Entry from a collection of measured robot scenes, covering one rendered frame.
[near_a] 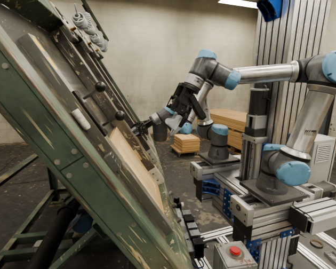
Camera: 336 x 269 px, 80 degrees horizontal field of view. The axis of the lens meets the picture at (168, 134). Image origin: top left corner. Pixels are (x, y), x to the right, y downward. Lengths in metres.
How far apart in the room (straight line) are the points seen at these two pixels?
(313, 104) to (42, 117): 0.90
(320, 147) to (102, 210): 1.28
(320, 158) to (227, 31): 6.65
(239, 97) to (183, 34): 3.07
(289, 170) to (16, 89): 0.93
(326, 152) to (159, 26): 5.93
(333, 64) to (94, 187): 0.88
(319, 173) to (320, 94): 0.75
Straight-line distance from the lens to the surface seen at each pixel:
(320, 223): 1.23
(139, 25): 6.65
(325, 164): 1.61
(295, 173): 0.96
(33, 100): 0.59
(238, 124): 4.73
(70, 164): 0.60
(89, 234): 0.84
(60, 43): 1.30
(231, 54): 7.82
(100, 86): 0.74
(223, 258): 0.90
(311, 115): 0.94
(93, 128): 0.81
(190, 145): 4.41
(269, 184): 1.12
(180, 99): 0.79
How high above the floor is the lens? 1.55
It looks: 14 degrees down
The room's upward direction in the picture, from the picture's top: straight up
